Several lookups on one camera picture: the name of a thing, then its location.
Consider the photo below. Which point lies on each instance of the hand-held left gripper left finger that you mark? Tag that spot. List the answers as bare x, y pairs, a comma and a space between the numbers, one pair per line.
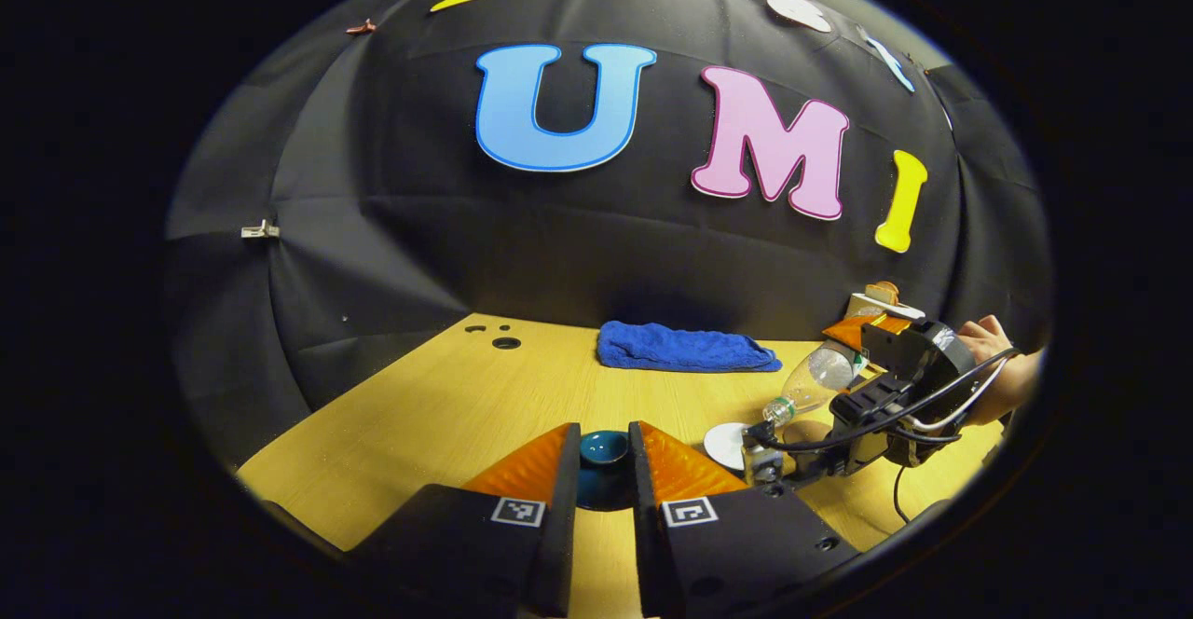
564, 554

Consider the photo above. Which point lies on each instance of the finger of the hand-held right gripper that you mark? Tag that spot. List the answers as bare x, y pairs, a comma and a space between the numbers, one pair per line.
867, 400
885, 339

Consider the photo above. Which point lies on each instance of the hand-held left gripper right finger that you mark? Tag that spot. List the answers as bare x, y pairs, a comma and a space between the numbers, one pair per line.
645, 554

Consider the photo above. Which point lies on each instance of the clear plastic water bottle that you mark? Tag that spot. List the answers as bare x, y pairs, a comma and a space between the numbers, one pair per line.
820, 372

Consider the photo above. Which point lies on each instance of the white teacup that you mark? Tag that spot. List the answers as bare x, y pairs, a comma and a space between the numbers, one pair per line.
725, 447

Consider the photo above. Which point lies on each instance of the white toaster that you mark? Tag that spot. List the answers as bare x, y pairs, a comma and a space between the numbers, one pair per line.
876, 308

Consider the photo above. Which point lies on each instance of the toast slice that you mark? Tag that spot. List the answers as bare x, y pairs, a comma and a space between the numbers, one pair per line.
884, 293

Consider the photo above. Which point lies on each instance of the blue towel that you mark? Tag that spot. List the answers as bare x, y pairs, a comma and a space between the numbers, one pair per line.
680, 349

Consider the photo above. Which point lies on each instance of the black backdrop cloth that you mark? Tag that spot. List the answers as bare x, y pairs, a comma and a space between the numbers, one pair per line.
522, 246

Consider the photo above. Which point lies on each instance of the small silver clip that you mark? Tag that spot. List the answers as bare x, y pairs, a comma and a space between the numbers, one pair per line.
260, 229

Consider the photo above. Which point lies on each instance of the small orange clip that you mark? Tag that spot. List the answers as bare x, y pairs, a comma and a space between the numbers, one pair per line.
362, 27

